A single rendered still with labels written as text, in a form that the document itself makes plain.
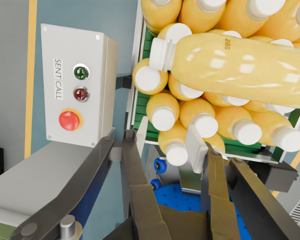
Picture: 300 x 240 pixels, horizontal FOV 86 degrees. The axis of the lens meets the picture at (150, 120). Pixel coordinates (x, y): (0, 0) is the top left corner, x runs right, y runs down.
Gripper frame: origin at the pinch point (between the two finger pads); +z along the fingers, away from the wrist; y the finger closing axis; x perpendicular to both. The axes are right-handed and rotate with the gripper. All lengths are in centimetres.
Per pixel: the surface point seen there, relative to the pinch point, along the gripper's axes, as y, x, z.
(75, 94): -15.3, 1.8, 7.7
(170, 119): 0.8, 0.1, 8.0
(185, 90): 2.3, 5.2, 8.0
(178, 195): 8.2, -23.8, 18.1
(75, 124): -15.4, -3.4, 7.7
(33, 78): -110, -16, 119
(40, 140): -108, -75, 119
